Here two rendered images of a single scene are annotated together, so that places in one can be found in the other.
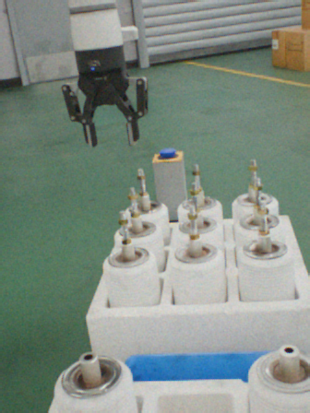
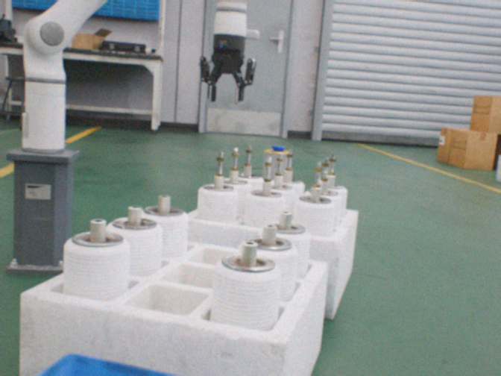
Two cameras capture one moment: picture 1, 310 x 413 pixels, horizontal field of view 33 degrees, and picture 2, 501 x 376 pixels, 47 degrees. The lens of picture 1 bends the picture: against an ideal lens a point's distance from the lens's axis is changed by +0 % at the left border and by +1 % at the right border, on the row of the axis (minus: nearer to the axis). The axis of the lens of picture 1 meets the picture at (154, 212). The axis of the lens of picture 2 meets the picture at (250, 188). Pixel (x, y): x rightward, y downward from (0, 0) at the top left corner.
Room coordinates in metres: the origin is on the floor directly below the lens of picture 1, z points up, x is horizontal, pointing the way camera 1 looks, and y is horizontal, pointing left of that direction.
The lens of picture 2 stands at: (-0.50, -0.19, 0.49)
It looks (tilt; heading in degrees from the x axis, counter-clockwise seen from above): 10 degrees down; 7
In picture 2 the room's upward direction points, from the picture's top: 4 degrees clockwise
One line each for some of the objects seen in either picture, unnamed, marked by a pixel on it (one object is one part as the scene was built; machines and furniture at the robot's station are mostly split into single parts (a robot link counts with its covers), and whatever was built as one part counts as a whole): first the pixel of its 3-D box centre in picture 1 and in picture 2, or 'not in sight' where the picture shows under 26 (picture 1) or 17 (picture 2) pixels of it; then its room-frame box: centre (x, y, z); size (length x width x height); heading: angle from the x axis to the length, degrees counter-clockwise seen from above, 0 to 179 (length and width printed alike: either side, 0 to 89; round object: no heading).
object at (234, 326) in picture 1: (204, 297); (272, 248); (0.95, -0.08, 0.09); 0.39 x 0.39 x 0.18; 81
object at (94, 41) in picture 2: not in sight; (88, 39); (5.14, 2.26, 0.87); 0.40 x 0.30 x 0.23; 90
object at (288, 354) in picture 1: (289, 361); (285, 221); (0.50, -0.13, 0.26); 0.02 x 0.02 x 0.03
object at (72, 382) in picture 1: (91, 376); (163, 211); (0.53, 0.10, 0.25); 0.08 x 0.08 x 0.01
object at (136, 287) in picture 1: (135, 301); (215, 224); (0.84, 0.05, 0.16); 0.10 x 0.10 x 0.18
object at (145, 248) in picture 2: not in sight; (132, 275); (0.41, 0.12, 0.16); 0.10 x 0.10 x 0.18
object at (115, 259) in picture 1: (128, 257); (218, 188); (0.85, 0.05, 0.25); 0.08 x 0.08 x 0.01
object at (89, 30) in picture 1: (100, 24); (234, 23); (0.86, 0.05, 0.64); 0.11 x 0.09 x 0.06; 163
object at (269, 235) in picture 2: not in sight; (269, 236); (0.38, -0.12, 0.26); 0.02 x 0.02 x 0.03
